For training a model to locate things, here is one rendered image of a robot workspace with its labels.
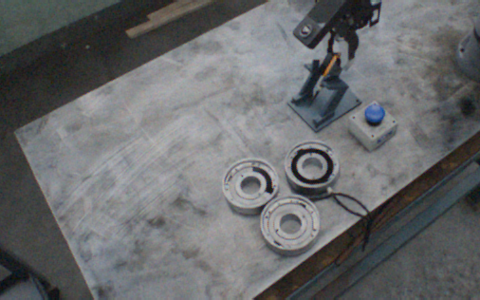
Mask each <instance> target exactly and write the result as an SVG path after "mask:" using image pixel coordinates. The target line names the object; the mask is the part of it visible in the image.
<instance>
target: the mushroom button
mask: <svg viewBox="0 0 480 300"><path fill-rule="evenodd" d="M364 116H365V118H366V120H368V121H369V122H381V121H383V120H384V118H385V111H384V108H383V107H382V106H381V105H379V104H370V105H368V106H367V107H366V108H365V111H364Z"/></svg>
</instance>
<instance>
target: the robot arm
mask: <svg viewBox="0 0 480 300"><path fill-rule="evenodd" d="M370 1H374V0H319V1H318V2H317V3H315V4H314V6H313V7H312V8H311V9H310V10H309V12H308V13H307V14H306V16H305V18H304V19H303V20H302V21H301V22H300V23H299V25H298V26H297V27H296V28H295V29H294V30H293V35H294V37H295V38H296V39H298V40H299V41H300V42H301V43H302V44H303V45H305V46H306V47H307V49H309V50H313V49H316V46H317V45H318V44H319V43H320V42H321V41H323V46H324V50H325V53H326V55H327V53H328V52H333V45H334V41H335V40H336V39H337V38H338V37H340V38H343V39H342V40H340V41H339V47H340V51H341V56H340V59H341V64H340V67H341V68H342V69H343V70H345V71H347V70H349V69H350V68H351V67H352V65H353V64H354V61H355V60H356V59H357V58H358V57H360V56H361V54H362V53H363V52H364V51H365V50H366V49H367V48H368V42H367V41H360V36H359V34H358V33H356V31H357V30H358V29H362V28H364V27H366V26H367V25H368V23H369V28H370V27H372V26H374V25H375V24H377V23H378V19H379V13H380V6H381V0H376V1H377V2H376V3H374V4H372V3H371V2H370ZM377 9H378V15H377V19H375V20H373V21H372V18H374V13H373V12H374V11H375V10H377ZM456 61H457V63H458V65H459V67H460V68H461V70H462V71H463V72H464V73H465V75H466V76H468V77H469V78H470V79H472V80H474V81H476V82H477V83H479V84H480V11H479V14H478V16H477V19H476V22H475V25H474V27H473V29H472V30H471V31H470V32H469V33H468V34H467V35H466V37H465V38H464V39H463V40H462V42H461V43H460V45H459V48H458V50H457V53H456Z"/></svg>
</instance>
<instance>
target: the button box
mask: <svg viewBox="0 0 480 300"><path fill-rule="evenodd" d="M370 104H379V103H378V102H377V101H373V102H371V103H369V104H367V105H366V106H365V107H364V108H362V109H361V110H360V111H359V112H358V113H356V114H354V115H353V116H351V117H350V118H349V124H348V130H349V131H350V132H351V133H352V134H353V135H354V136H355V137H356V138H357V139H358V140H359V142H360V143H361V144H362V145H363V146H364V147H365V148H366V149H367V150H368V151H369V152H372V151H373V150H375V149H376V148H379V147H380V146H381V145H383V144H384V143H385V142H386V141H387V140H389V139H391V138H392V137H393V136H394V135H395V134H396V132H397V125H398V122H397V121H396V120H395V119H394V118H393V117H392V116H391V115H390V114H389V113H388V112H386V111H385V109H384V111H385V118H384V120H383V121H381V122H369V121H368V120H366V118H365V116H364V111H365V108H366V107H367V106H368V105H370ZM379 105H380V104H379Z"/></svg>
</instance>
